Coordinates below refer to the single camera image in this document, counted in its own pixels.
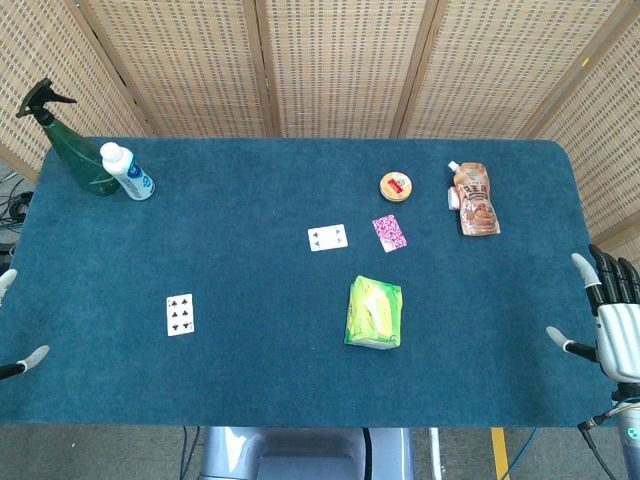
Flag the black cable bundle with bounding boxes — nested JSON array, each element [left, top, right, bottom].
[[0, 169, 35, 256]]

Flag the round orange tin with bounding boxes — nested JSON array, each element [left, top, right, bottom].
[[378, 170, 414, 203]]

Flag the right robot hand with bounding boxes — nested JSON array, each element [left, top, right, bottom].
[[545, 243, 640, 385]]

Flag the six of clubs card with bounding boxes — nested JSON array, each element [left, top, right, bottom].
[[165, 293, 196, 338]]

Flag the green tissue pack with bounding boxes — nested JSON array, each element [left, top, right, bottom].
[[343, 274, 404, 351]]

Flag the white plastic bottle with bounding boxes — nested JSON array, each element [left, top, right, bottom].
[[99, 141, 156, 202]]

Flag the green spray bottle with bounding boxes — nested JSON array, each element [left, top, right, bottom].
[[15, 77, 121, 197]]

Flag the blue table cloth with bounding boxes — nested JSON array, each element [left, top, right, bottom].
[[0, 136, 640, 429]]

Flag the blue floor cable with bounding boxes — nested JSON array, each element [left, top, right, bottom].
[[508, 427, 540, 480]]

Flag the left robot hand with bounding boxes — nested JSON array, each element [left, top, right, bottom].
[[0, 268, 51, 381]]

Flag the pink patterned card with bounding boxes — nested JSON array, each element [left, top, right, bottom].
[[371, 214, 408, 254]]

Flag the woven folding screen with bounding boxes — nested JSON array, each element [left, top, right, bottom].
[[0, 0, 640, 261]]

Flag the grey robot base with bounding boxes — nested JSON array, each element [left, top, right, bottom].
[[198, 426, 416, 480]]

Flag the four of clubs card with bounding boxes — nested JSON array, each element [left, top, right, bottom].
[[307, 223, 350, 253]]

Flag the brown spout pouch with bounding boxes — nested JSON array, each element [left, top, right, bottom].
[[446, 160, 502, 236]]

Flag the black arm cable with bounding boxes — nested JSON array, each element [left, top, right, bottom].
[[577, 399, 632, 480]]

